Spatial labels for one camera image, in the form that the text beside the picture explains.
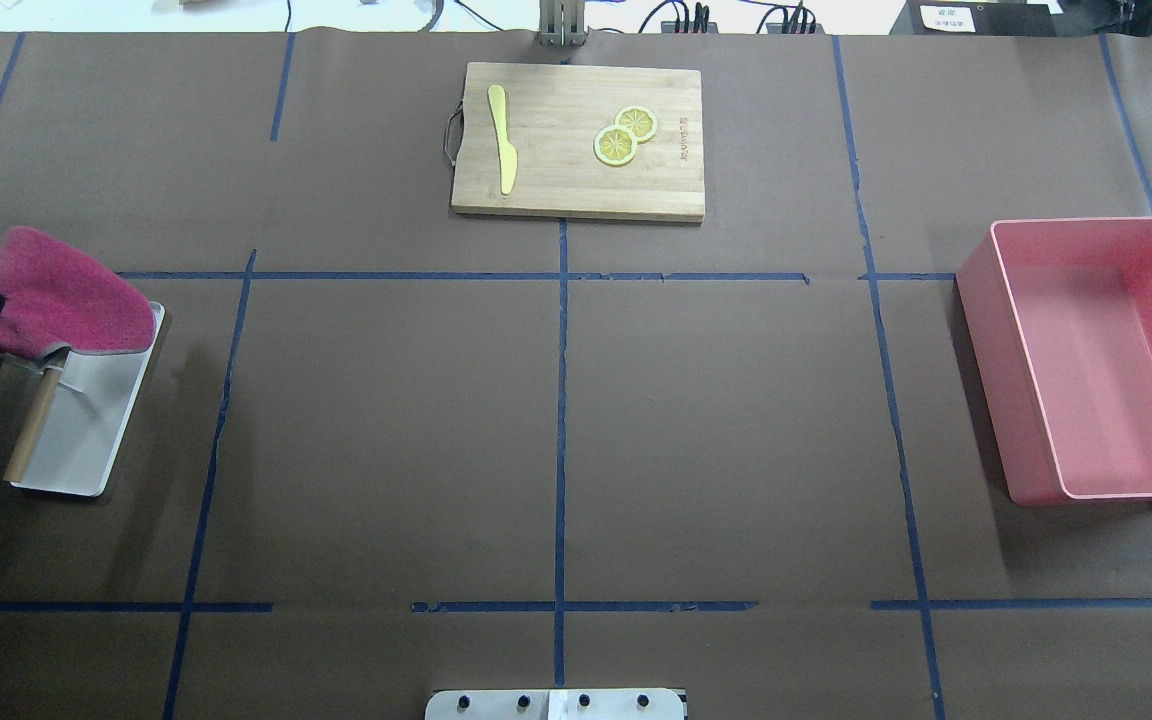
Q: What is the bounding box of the lemon slice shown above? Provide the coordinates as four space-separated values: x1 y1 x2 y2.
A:
591 124 639 167
613 105 660 143

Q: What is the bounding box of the pink microfiber cloth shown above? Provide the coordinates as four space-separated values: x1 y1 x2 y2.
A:
0 225 156 363

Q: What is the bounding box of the yellow plastic knife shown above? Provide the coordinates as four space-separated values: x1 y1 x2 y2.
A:
486 85 518 196

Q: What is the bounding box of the bamboo cutting board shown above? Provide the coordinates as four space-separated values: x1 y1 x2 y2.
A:
450 61 707 223

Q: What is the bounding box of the pink plastic bin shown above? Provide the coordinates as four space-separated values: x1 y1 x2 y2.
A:
956 217 1152 506

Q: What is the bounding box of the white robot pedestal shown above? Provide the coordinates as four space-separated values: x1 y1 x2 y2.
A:
424 687 689 719

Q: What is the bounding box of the white rack tray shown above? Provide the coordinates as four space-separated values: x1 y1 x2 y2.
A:
12 344 156 497

